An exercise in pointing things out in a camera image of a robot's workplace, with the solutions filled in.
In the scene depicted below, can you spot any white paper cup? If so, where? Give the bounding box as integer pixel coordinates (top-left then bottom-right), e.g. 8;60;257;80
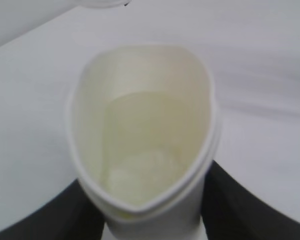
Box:
65;44;221;240

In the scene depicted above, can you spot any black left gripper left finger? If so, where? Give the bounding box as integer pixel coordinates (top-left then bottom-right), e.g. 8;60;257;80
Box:
0;180;105;240

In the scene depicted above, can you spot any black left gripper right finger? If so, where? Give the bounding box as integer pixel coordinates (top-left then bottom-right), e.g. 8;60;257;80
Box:
201;162;300;240

